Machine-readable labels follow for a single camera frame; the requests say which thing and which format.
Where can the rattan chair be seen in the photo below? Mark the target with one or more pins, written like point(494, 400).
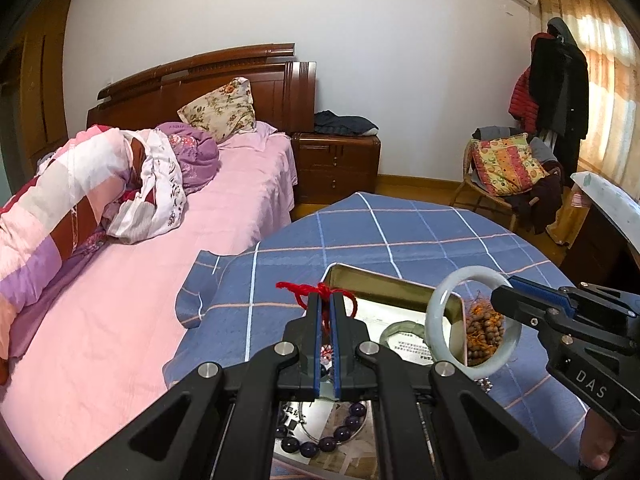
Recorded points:
point(465, 180)

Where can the white jade bangle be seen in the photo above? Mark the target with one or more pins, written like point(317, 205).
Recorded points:
point(435, 320)

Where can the pink patchwork quilt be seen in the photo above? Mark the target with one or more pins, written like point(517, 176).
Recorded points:
point(50, 220)

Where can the printed paper leaflet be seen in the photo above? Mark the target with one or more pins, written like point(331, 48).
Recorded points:
point(415, 347)

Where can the wooden wardrobe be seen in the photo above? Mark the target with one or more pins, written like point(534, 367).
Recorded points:
point(40, 85)

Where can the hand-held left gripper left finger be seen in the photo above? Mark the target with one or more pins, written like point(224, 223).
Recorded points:
point(316, 360)

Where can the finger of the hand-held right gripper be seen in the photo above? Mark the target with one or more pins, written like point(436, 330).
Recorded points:
point(520, 310)
point(540, 292)

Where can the rectangular metal tin tray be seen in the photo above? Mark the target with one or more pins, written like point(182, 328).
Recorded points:
point(380, 285)

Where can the floral pillow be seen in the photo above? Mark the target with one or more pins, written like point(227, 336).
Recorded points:
point(220, 110)

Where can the wooden nightstand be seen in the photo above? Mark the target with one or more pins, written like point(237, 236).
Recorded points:
point(335, 165)

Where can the dark wooden desk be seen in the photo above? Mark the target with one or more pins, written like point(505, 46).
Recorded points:
point(595, 245)

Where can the dark brown garment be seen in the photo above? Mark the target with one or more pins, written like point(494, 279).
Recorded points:
point(545, 200)

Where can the bed with pink sheet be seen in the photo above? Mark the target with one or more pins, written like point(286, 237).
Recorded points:
point(125, 310)

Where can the red hanging jacket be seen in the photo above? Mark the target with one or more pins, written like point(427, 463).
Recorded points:
point(522, 95)

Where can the white board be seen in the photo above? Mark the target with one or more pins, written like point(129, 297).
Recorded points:
point(610, 205)

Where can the person's right hand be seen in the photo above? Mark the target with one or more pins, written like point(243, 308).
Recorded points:
point(597, 440)

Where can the grey folded clothes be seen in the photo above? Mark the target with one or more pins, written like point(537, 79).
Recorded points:
point(495, 133)

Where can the wooden bed headboard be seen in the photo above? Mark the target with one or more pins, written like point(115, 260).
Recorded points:
point(210, 80)

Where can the dark folded clothes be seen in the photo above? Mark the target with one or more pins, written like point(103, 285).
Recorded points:
point(345, 124)

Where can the beige patterned curtain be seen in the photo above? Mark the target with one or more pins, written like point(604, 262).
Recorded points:
point(610, 85)

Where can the blue plaid tablecloth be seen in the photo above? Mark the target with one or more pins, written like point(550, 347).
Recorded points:
point(350, 230)

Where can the black hanging coat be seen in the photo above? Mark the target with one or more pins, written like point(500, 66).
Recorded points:
point(562, 85)

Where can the white printed cloth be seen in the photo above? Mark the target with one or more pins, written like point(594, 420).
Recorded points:
point(155, 195)

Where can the colourful patterned cushion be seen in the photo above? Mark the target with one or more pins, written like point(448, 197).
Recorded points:
point(507, 165)

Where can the purple blanket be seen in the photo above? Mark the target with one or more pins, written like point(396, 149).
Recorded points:
point(195, 155)

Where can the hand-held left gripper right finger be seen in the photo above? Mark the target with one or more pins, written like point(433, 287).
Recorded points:
point(337, 360)

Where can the yellow bag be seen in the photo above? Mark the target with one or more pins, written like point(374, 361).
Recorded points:
point(567, 220)

